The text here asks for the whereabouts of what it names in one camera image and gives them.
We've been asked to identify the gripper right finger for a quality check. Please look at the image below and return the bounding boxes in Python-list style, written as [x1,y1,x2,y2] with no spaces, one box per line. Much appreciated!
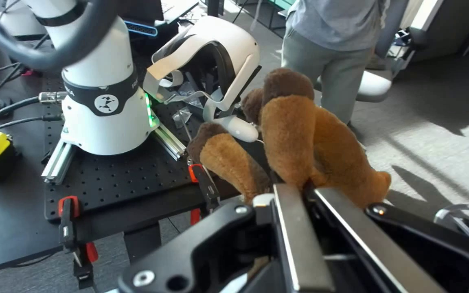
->
[305,186,469,293]

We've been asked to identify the white headset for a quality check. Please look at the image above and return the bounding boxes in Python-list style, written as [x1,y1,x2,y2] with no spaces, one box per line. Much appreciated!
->
[143,15,262,122]

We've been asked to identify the white hand controller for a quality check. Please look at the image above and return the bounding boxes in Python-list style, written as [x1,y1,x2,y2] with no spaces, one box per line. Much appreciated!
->
[212,116,259,143]

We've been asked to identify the office chair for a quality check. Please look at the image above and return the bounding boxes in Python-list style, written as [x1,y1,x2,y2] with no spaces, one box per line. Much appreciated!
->
[314,0,429,103]

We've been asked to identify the small clear plastic bag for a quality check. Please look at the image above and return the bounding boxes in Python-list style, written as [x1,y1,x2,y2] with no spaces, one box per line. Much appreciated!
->
[171,107,193,129]
[176,81,205,109]

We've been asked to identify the black cable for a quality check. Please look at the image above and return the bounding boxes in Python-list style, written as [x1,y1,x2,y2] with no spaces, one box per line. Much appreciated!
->
[0,92,69,125]
[0,114,65,130]

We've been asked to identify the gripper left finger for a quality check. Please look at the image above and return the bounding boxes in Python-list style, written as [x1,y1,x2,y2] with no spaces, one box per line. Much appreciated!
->
[118,183,335,293]

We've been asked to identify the red and black clamp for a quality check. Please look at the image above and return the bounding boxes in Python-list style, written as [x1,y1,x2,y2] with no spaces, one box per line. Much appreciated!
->
[57,195,99,290]
[187,162,221,227]

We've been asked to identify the person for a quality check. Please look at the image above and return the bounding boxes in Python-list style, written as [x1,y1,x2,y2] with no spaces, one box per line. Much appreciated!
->
[281,0,390,125]

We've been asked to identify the silver chair base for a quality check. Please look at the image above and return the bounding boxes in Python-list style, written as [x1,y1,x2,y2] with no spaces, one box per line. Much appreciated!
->
[433,203,469,245]

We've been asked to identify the brown plush toy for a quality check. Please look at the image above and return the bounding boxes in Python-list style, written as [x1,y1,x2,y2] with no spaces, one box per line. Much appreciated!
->
[188,67,392,210]

